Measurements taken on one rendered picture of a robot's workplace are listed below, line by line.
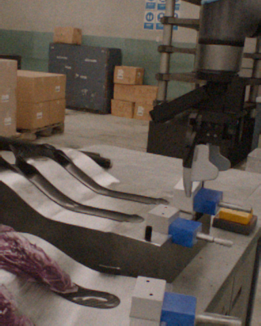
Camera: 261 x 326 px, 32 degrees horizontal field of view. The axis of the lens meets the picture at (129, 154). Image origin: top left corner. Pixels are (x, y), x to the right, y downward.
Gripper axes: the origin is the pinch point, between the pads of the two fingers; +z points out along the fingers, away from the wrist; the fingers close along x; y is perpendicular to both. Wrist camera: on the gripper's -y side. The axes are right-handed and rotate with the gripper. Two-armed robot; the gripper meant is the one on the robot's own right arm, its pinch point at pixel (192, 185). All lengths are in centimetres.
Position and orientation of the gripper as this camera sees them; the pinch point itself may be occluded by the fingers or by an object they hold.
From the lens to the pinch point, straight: 82.0
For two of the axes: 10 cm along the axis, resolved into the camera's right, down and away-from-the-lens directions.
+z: -0.8, 9.7, 2.3
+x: 4.6, -1.7, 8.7
